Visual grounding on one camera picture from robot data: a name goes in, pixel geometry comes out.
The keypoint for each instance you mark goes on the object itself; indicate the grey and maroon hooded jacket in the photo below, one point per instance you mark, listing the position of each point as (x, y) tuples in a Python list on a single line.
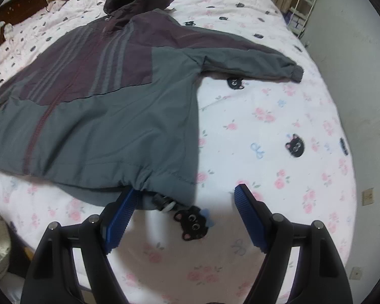
[(114, 126)]

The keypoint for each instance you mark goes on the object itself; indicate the dark wooden headboard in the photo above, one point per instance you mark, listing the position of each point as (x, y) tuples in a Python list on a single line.
[(22, 9)]

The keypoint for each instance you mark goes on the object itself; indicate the white wall socket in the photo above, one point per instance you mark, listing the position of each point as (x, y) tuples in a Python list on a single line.
[(356, 273), (367, 197)]

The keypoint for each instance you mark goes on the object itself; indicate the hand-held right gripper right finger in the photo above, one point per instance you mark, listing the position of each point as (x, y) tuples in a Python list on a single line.
[(247, 215)]

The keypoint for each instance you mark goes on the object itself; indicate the white metal rack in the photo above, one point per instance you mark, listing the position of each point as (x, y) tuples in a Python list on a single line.
[(304, 3)]

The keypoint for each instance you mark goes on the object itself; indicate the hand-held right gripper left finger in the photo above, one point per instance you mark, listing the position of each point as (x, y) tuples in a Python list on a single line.
[(122, 217)]

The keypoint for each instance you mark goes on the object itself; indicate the floral cat print duvet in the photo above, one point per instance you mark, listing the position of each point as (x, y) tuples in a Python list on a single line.
[(256, 133)]

